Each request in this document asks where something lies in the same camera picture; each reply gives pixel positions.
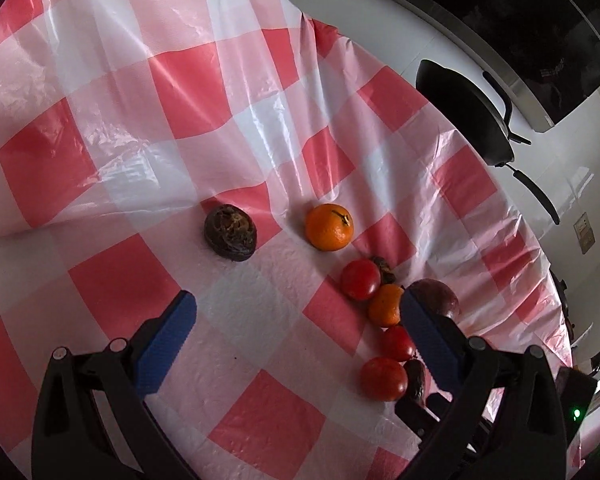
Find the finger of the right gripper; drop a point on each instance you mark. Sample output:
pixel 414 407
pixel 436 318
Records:
pixel 416 418

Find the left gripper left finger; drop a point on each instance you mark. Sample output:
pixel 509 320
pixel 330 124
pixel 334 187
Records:
pixel 69 439

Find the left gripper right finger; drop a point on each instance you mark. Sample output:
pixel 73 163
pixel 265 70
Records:
pixel 444 350

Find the small red tomato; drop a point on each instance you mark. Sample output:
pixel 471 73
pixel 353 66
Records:
pixel 395 343

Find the dark purple round passionfruit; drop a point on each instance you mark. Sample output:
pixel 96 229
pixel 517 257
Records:
pixel 435 296

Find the orange tangerine with stem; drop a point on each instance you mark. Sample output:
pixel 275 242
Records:
pixel 329 227

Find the wrinkled dark passionfruit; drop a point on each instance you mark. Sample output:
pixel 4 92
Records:
pixel 230 233

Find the small dark fruit behind tomatoes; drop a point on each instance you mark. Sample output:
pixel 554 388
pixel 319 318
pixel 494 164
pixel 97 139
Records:
pixel 386 273

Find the black wok pan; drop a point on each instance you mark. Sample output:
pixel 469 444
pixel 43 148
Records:
pixel 474 115

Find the red white checkered tablecloth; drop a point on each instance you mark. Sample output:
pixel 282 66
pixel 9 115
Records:
pixel 123 123

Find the black range hood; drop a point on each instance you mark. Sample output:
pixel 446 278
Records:
pixel 544 53

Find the wall power outlet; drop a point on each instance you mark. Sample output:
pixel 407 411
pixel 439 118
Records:
pixel 584 233

